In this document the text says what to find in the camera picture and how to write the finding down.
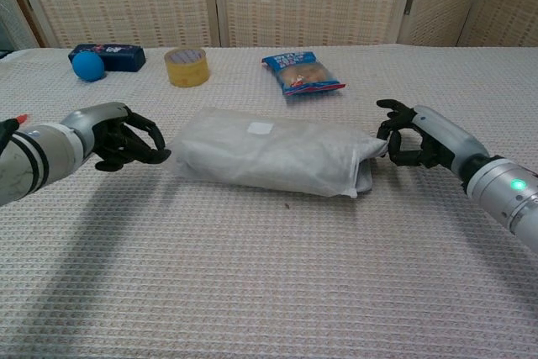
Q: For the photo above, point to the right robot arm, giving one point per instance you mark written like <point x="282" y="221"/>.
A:
<point x="508" y="195"/>

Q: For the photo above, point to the yellow tape roll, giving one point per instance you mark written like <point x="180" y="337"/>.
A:
<point x="187" y="73"/>

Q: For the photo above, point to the blue ball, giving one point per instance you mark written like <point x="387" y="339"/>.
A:
<point x="88" y="67"/>

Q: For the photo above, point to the blue snack packet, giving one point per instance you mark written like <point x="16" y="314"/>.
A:
<point x="302" y="71"/>

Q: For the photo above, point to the dark blue printed box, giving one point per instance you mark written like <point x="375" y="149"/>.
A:
<point x="124" y="58"/>

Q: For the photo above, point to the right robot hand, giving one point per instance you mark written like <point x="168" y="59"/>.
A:
<point x="445" y="136"/>

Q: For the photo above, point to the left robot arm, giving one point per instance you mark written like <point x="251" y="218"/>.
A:
<point x="33" y="161"/>

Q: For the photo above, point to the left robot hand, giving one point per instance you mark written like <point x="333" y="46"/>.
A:
<point x="105" y="123"/>

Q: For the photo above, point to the red pen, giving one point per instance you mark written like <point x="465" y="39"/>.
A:
<point x="22" y="118"/>

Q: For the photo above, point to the transparent plastic bag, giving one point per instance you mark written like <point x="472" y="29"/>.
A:
<point x="252" y="157"/>

